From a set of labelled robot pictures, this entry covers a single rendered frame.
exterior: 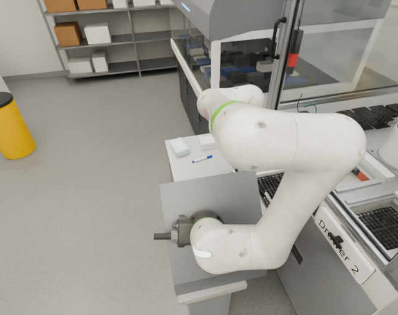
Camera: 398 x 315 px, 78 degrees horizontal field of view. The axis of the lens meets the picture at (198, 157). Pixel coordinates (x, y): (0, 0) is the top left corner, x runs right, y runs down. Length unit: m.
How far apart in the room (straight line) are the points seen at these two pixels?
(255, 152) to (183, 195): 0.54
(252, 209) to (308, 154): 0.56
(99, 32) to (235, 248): 4.25
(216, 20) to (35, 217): 2.17
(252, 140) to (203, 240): 0.38
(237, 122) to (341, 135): 0.18
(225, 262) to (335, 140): 0.44
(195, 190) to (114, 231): 1.43
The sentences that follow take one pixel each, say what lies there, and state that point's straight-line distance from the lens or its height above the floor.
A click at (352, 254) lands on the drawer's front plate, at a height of 0.90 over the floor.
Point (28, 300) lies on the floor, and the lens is 2.26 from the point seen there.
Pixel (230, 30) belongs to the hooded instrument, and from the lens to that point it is 1.65.
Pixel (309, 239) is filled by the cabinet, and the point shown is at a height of 0.67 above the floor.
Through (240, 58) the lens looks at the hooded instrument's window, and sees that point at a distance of 1.75.
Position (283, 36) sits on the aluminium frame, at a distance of 1.35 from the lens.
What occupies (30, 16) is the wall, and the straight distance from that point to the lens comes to 5.28.
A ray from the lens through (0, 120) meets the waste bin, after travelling 3.22.
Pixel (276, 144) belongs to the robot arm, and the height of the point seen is 1.55.
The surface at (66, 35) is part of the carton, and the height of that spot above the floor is 0.77.
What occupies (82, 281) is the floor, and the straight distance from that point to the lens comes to 2.14.
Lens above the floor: 1.80
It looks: 41 degrees down
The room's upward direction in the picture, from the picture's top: 2 degrees counter-clockwise
